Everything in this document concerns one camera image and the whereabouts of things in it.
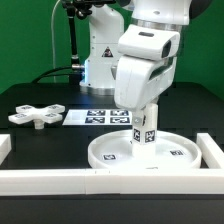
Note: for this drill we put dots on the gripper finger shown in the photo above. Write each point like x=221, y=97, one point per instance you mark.
x=138, y=118

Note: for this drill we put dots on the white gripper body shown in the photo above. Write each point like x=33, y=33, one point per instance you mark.
x=140, y=81

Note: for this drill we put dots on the white round table top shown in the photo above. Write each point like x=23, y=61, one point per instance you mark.
x=164, y=150

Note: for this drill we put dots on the white cross-shaped table base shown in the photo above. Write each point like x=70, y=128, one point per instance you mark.
x=40, y=116

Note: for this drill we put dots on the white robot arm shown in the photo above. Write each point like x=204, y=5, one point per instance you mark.
x=106, y=28

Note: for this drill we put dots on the white marker sheet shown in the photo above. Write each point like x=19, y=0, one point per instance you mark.
x=99, y=117

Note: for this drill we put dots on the white U-shaped fence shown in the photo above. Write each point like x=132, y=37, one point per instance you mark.
x=208, y=180

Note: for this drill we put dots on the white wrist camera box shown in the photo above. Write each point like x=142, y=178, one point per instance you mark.
x=147, y=43

